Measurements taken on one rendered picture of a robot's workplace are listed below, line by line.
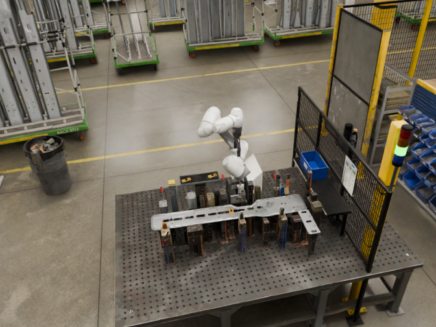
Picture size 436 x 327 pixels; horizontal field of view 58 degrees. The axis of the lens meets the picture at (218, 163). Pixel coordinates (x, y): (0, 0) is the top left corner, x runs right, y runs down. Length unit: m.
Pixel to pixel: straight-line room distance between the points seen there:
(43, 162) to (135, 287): 2.56
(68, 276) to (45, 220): 1.06
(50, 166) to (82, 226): 0.92
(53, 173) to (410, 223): 4.53
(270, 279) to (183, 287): 0.72
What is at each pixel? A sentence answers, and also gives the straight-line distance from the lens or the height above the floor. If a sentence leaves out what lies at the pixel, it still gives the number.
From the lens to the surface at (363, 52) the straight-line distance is 5.37.
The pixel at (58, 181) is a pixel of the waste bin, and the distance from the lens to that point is 5.70.
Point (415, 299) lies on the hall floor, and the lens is 4.48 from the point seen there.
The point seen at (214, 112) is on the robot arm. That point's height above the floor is 1.61.
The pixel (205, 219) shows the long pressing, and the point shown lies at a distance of 3.44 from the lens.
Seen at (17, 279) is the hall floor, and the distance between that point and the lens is 4.88.
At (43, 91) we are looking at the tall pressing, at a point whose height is 0.80.
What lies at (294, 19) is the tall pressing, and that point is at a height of 0.53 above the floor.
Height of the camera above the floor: 3.34
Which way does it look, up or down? 35 degrees down
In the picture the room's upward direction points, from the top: 3 degrees counter-clockwise
